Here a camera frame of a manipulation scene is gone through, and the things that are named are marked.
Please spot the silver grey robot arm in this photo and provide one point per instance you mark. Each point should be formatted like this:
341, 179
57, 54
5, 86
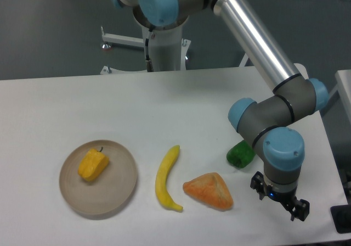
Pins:
264, 126

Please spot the yellow pepper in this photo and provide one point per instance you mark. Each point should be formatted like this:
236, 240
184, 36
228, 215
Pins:
93, 164

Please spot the beige round plate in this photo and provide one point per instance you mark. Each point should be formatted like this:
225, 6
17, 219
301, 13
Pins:
110, 192

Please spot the yellow banana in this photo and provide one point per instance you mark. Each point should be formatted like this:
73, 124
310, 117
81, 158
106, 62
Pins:
161, 191

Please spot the black box at right edge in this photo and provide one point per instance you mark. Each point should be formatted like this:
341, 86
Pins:
341, 218

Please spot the orange triangular bread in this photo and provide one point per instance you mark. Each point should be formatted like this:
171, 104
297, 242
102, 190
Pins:
211, 190

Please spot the white table at right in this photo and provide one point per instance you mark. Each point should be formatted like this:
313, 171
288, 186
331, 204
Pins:
343, 85

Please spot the green pepper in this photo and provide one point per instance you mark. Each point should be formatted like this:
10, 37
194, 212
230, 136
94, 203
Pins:
240, 155

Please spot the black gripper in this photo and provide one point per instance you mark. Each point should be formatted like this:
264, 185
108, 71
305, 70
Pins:
285, 194

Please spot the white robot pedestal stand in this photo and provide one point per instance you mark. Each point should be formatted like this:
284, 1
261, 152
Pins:
165, 48

